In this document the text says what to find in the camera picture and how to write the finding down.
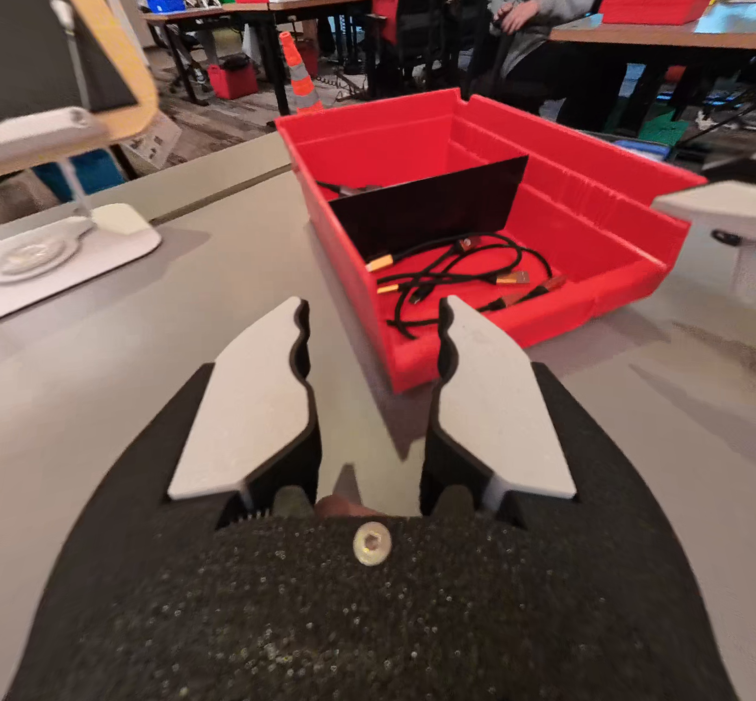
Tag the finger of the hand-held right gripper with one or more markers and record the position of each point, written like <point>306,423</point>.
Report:
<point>720,202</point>

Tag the blue storage basket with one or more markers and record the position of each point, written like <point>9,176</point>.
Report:
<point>82,175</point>

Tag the white stand with black board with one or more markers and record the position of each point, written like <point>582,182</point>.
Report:
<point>106,252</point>

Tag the grey desk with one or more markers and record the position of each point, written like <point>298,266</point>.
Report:
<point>177,311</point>

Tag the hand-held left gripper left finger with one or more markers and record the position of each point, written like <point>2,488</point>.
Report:
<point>248,417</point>

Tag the orange traffic cone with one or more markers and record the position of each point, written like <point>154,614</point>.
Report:
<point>301,81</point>

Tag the black office chair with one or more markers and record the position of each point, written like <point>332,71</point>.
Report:
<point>425,21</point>

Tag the blue storage bin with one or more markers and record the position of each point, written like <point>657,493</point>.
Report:
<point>166,5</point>

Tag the black bin divider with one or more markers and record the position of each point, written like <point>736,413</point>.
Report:
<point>425,210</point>

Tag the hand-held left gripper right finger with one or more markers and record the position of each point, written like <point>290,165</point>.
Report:
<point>496,417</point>

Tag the grey USB hub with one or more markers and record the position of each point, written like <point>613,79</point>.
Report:
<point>354,189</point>

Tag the white printed sheet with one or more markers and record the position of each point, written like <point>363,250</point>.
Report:
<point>156,143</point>

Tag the wooden table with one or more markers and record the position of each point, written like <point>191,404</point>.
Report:
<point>248,8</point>
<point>679,36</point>

